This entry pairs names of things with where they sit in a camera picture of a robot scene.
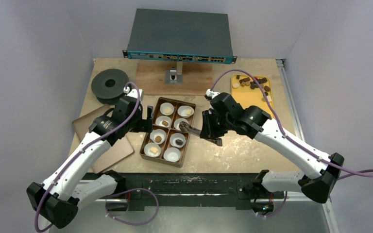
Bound wooden board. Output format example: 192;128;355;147
136;62;213;96

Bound brown box lid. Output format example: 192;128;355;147
72;104;134;173

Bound black filament spool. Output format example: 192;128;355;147
91;68;129;105

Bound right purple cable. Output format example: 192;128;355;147
209;69;373;219

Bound white paper cup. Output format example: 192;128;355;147
159;102;175;116
163;147;181;162
143;143;161;157
177;105;195;118
174;118;189;131
155;116;172;128
150;129;167;145
170;133;187;148

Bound caramel round chocolate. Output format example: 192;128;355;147
155;136;162;143

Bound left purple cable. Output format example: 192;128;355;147
34;82;160;233

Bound brown chocolate box tray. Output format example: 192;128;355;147
139;97;196;167

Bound purple cable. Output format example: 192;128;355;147
34;82;160;233
209;69;373;219

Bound dark oval chocolate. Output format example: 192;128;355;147
175;139;183;145

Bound cream striped chocolate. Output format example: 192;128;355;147
150;148;158;154

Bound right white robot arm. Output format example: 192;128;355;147
199;90;344;203

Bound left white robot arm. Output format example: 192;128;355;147
26;95;153;233

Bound dark square chocolate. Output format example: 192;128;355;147
240;77;251;82

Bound brown nut chocolate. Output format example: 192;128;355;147
161;121;169;127

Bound metal tweezers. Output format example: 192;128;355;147
179;121;201;137

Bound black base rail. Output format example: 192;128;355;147
72;173;306;212

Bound blue network switch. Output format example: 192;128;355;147
123;8;237;64

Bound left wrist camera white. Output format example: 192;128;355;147
123;86;144;102

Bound yellow plastic tray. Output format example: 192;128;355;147
231;74;274;118

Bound metal switch stand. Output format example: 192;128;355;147
164;61;183;85

